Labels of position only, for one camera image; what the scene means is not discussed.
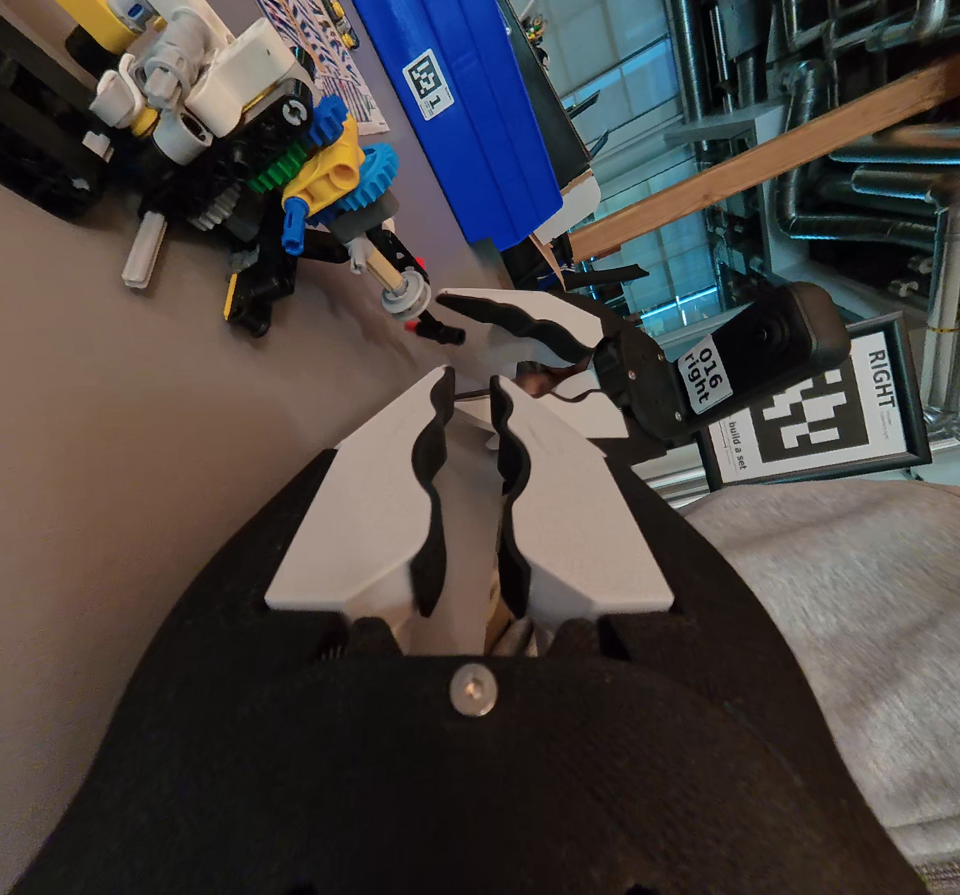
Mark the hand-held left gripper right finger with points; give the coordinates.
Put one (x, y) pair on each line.
(592, 542)

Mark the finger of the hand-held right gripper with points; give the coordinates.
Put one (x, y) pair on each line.
(540, 306)
(600, 419)

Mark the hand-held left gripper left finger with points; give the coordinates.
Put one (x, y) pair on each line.
(352, 527)

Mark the multicoloured lego gear assembly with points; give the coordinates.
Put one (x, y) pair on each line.
(247, 77)

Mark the black box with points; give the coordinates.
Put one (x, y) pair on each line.
(540, 70)

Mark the wooden beam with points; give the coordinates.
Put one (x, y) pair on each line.
(750, 167)

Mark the blue plastic bin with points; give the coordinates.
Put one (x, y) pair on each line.
(465, 25)

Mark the metal pipes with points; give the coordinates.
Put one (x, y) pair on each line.
(885, 182)

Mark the zebra striped sticker sheet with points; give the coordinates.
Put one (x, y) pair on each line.
(330, 62)

